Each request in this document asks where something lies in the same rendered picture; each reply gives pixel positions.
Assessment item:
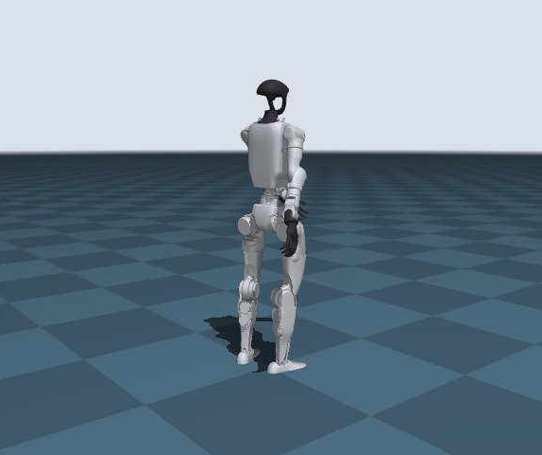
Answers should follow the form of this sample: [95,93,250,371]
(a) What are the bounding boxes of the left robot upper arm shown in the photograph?
[241,125,250,148]

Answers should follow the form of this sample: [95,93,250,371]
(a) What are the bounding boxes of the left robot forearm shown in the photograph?
[274,188,287,200]

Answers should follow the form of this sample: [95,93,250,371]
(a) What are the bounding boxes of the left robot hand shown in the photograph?
[277,195,309,220]

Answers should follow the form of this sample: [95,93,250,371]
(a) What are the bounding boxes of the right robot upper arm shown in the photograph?
[283,124,307,182]

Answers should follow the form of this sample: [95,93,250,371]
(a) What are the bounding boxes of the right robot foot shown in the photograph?
[267,359,307,373]

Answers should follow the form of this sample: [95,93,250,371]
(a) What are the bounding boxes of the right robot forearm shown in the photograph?
[282,168,307,219]

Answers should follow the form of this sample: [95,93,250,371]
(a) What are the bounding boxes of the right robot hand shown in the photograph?
[280,209,298,257]

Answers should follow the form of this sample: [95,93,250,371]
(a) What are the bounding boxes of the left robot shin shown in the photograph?
[238,281,258,354]

